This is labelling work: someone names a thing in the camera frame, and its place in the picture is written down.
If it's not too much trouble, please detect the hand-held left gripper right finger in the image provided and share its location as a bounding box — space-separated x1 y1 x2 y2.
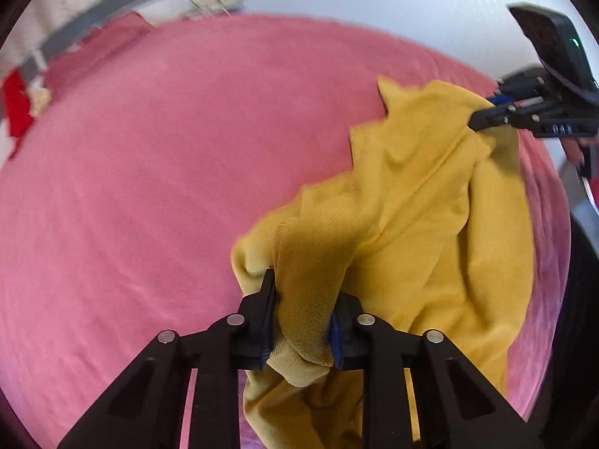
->
328 294 546 449

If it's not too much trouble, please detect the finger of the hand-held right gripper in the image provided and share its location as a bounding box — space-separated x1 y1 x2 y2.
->
468 100 544 134
487 68 549 106

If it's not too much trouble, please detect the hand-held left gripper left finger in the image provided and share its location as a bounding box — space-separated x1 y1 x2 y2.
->
56 269 278 449

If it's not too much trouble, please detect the yellow sweater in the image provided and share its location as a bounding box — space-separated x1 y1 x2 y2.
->
231 75 537 449

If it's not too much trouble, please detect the person's right hand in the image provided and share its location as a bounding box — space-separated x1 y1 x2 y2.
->
562 137 587 167

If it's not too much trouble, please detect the pink bed sheet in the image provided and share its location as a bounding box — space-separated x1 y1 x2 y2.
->
0 12 575 449

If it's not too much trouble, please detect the cream cloth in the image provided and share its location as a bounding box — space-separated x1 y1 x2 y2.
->
28 86 52 119

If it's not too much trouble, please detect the pink pillow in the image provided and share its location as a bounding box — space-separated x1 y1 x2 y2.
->
43 12 156 93

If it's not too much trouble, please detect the red cloth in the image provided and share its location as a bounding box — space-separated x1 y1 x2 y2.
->
2 68 36 139

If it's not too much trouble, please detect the grey bed rail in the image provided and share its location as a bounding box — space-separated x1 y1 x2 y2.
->
19 0 170 81

